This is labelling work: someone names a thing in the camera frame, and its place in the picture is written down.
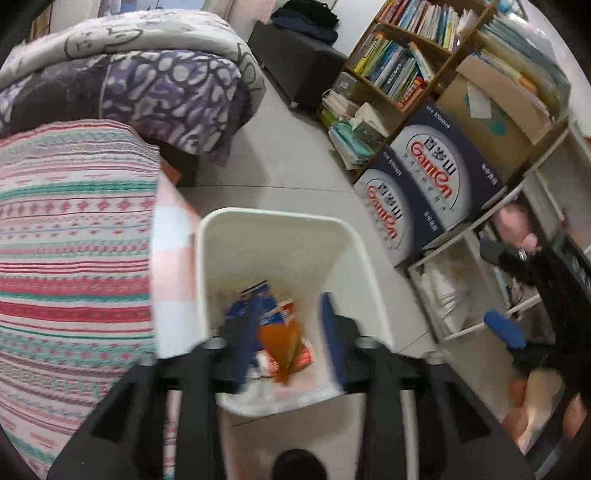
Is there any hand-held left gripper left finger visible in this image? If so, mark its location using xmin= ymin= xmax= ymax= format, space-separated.
xmin=46 ymin=294 xmax=269 ymax=480

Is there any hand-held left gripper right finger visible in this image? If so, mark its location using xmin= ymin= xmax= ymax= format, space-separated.
xmin=320 ymin=291 xmax=536 ymax=480

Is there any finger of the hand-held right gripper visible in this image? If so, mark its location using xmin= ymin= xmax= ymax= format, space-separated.
xmin=478 ymin=237 xmax=546 ymax=280
xmin=483 ymin=310 xmax=557 ymax=371

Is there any red drink carton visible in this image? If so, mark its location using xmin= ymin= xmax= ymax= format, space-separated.
xmin=255 ymin=299 xmax=315 ymax=385

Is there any blue snack box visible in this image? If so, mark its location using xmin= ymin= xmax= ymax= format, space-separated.
xmin=225 ymin=280 xmax=297 ymax=334

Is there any white plastic bin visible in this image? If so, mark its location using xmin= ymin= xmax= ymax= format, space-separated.
xmin=195 ymin=208 xmax=394 ymax=419

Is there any person's right hand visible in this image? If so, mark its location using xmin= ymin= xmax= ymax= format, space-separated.
xmin=502 ymin=368 xmax=584 ymax=455

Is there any pink soft object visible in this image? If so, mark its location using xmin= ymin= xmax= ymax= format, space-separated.
xmin=493 ymin=204 xmax=542 ymax=252

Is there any white shelf unit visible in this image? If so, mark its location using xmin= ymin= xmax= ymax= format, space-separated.
xmin=405 ymin=120 xmax=591 ymax=343

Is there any large dark blue printed box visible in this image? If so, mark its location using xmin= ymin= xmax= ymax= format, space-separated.
xmin=390 ymin=99 xmax=507 ymax=256

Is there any dark round object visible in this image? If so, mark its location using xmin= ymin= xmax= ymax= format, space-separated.
xmin=271 ymin=449 xmax=327 ymax=480

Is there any brown cardboard box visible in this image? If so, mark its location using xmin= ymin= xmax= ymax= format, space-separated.
xmin=436 ymin=54 xmax=556 ymax=182

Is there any pile of paper booklets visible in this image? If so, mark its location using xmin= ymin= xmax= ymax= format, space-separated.
xmin=320 ymin=89 xmax=394 ymax=169

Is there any red green patterned cloth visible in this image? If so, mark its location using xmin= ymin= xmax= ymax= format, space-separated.
xmin=0 ymin=119 xmax=205 ymax=479

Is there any wooden bookshelf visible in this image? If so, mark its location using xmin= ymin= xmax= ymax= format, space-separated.
xmin=323 ymin=0 xmax=574 ymax=172

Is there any purple patterned blanket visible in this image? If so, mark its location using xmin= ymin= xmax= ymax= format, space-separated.
xmin=0 ymin=50 xmax=260 ymax=168

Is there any black ottoman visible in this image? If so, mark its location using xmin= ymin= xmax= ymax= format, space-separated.
xmin=246 ymin=20 xmax=350 ymax=112

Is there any pile of dark clothes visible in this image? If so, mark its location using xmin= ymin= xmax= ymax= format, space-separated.
xmin=270 ymin=0 xmax=341 ymax=45

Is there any white printed quilt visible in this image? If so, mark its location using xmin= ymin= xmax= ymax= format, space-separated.
xmin=0 ymin=11 xmax=267 ymax=100

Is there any dark bed frame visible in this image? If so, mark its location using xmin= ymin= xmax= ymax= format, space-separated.
xmin=157 ymin=141 xmax=200 ymax=188

